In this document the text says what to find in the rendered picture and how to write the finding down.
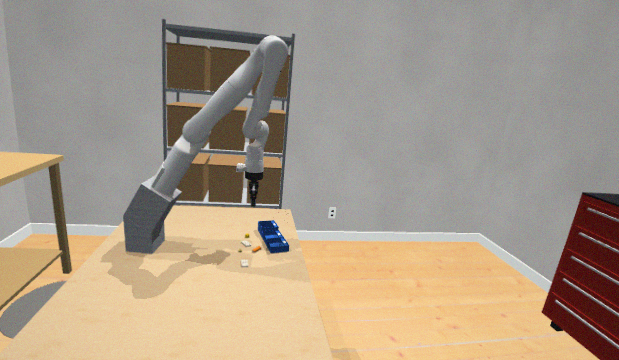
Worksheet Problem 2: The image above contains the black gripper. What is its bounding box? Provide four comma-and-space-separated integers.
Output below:
245, 171, 263, 207

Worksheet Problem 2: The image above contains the blue three-compartment bin rack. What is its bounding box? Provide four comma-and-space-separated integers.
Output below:
258, 220, 289, 253

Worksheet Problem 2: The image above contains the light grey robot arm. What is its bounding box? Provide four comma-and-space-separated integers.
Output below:
151, 35, 288, 195

